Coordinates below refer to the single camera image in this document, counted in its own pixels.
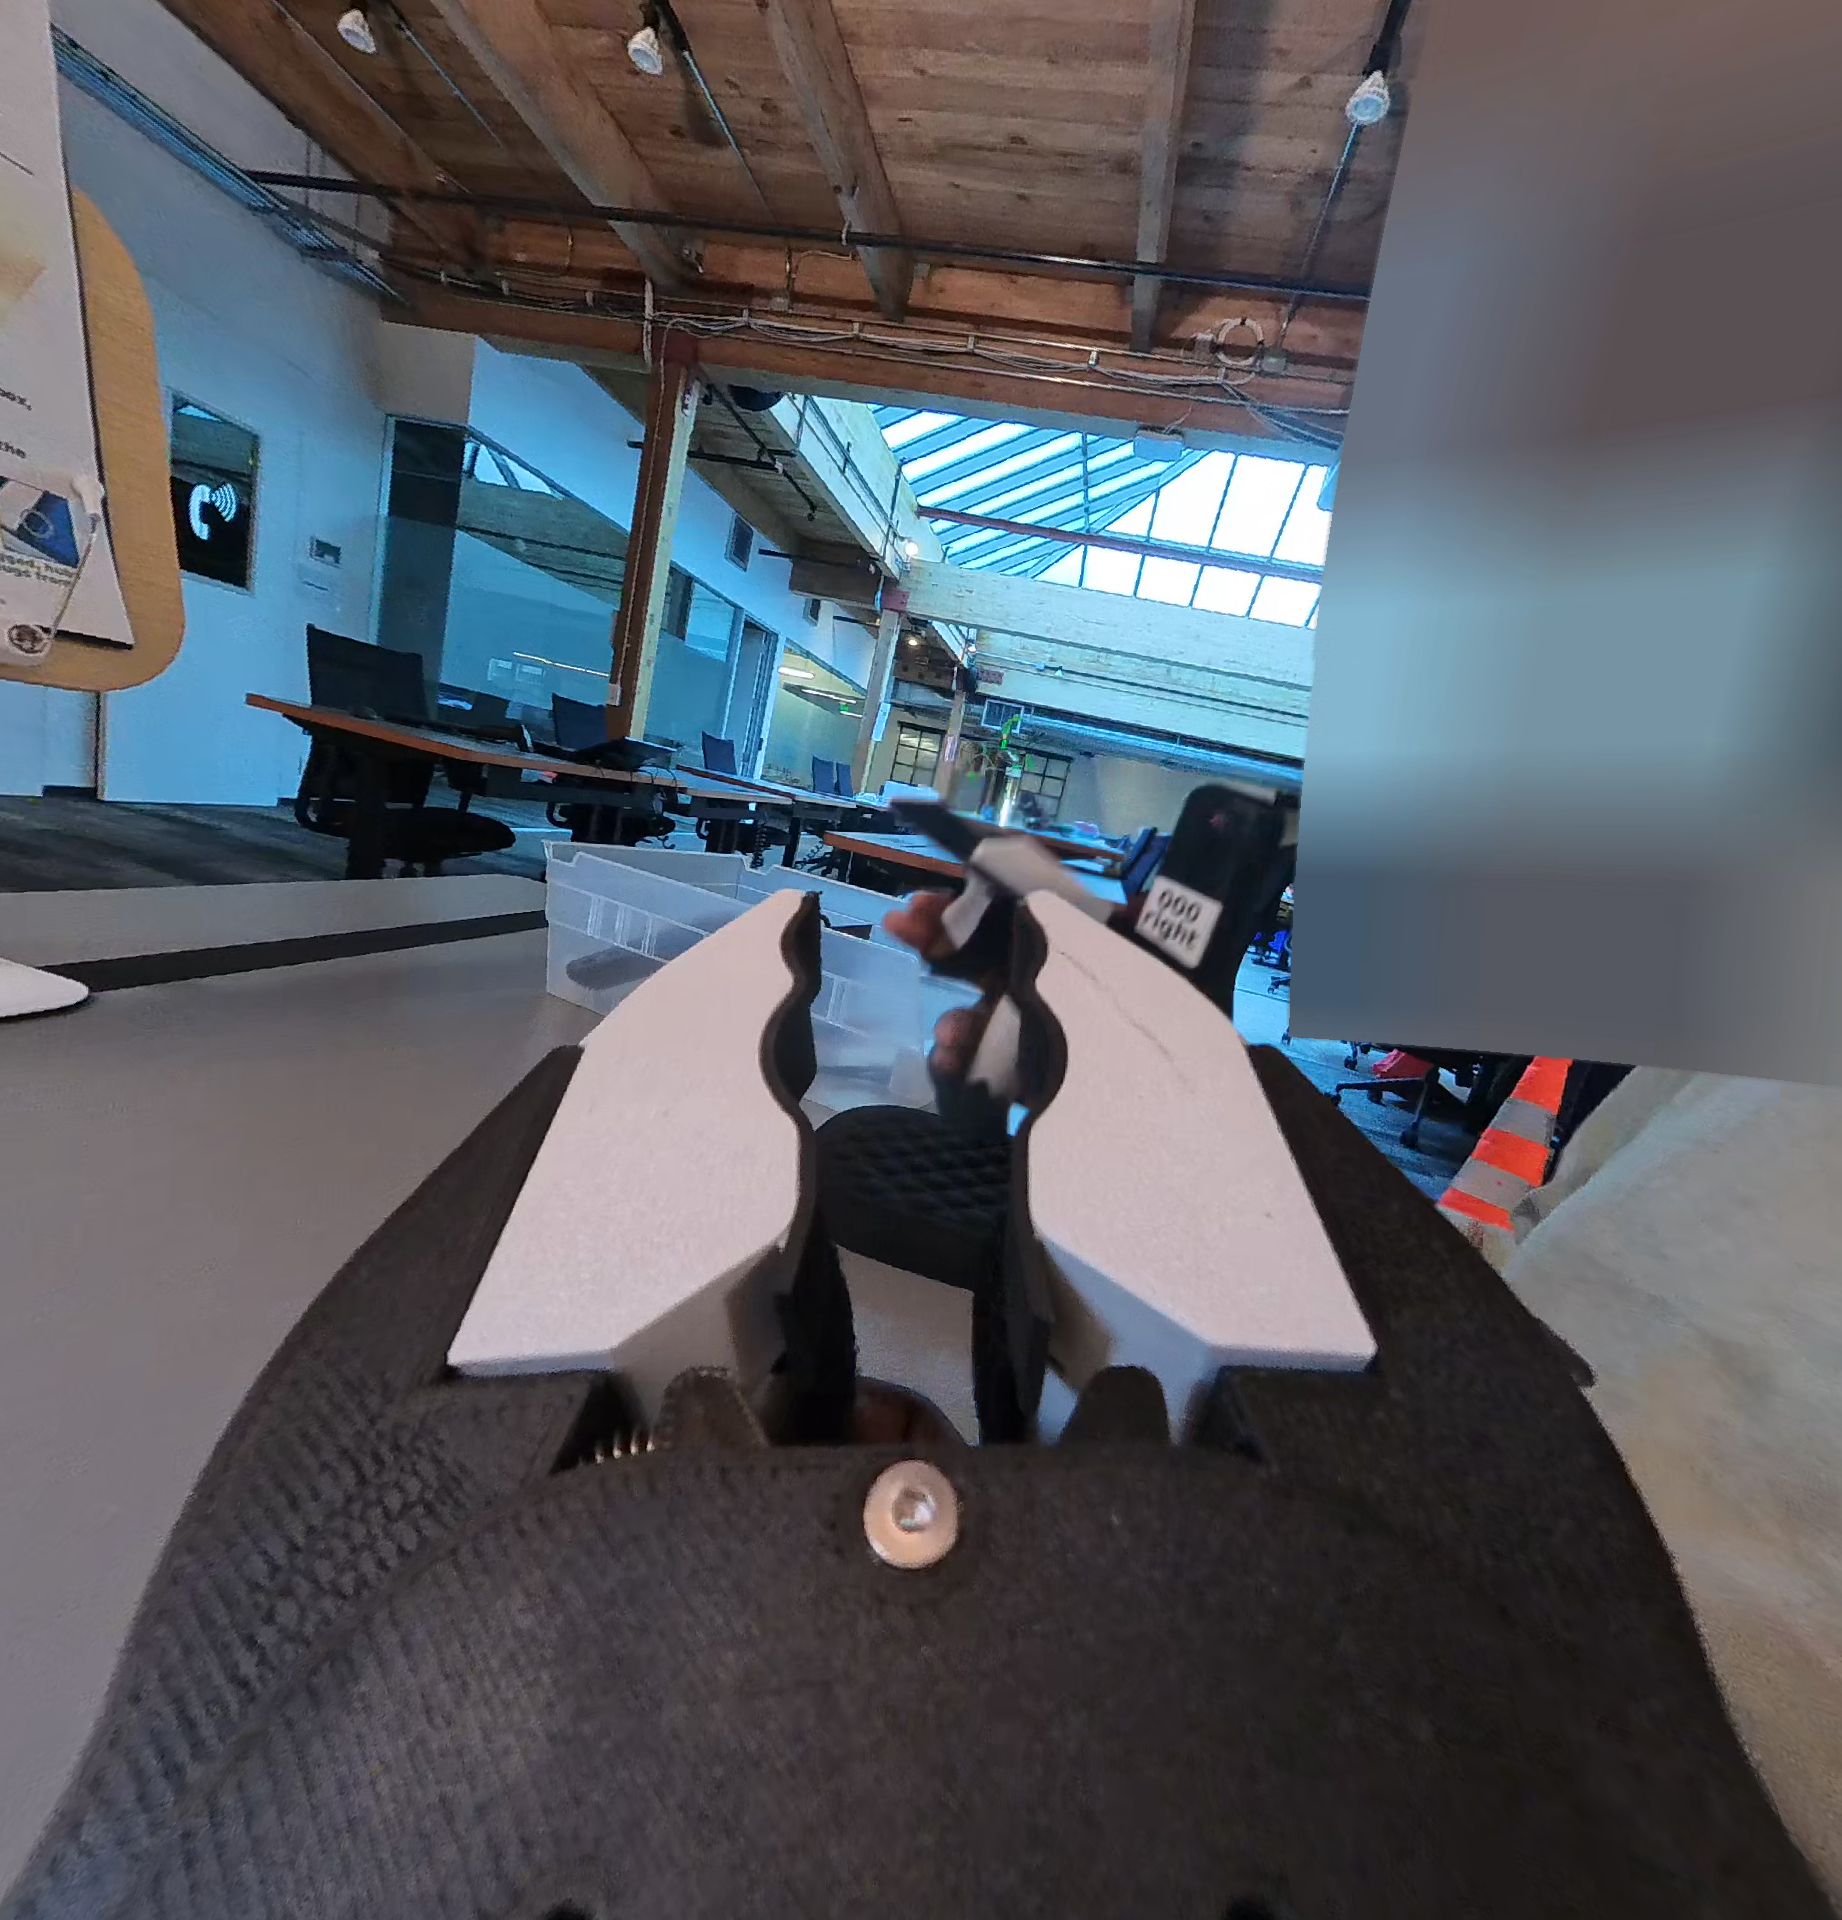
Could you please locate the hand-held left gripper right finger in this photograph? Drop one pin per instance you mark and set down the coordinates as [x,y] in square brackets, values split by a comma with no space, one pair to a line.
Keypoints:
[1176,1170]

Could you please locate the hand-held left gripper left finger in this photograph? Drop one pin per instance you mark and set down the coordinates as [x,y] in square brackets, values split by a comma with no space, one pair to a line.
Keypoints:
[637,1170]

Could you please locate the person's right hand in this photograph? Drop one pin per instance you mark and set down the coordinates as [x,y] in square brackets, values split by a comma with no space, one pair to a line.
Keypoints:
[921,922]

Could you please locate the black item in bin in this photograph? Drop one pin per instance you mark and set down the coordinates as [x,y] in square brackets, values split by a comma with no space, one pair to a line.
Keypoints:
[614,979]

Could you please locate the green potted plant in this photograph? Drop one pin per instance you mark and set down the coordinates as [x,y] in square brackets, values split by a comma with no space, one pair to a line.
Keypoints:
[1004,759]

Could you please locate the clear plastic bin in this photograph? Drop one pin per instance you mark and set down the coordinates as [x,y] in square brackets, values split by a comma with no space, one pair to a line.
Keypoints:
[860,990]
[620,914]

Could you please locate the orange traffic cone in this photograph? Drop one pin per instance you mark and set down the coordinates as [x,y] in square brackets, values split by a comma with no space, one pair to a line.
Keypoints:
[1515,1141]

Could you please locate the wooden office desk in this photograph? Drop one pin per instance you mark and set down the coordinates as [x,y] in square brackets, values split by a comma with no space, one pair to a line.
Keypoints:
[410,735]

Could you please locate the black office chair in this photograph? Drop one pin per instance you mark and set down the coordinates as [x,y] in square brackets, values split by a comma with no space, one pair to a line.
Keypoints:
[358,674]

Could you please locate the person's cream sweater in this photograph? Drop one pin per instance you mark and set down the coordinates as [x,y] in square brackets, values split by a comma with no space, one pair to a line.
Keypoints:
[1716,1425]

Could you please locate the white board stand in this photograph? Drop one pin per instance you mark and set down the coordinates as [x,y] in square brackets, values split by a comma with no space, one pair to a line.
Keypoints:
[14,990]

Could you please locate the ceiling spot lamp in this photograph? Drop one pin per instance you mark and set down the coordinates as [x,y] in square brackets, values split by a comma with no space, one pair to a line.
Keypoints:
[644,50]
[1365,98]
[357,30]

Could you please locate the wooden instruction board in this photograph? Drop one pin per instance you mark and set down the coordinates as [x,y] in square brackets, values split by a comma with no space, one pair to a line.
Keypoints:
[37,300]

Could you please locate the black phone wall sign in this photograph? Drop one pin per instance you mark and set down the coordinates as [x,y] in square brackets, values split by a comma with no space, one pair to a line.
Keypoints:
[216,502]

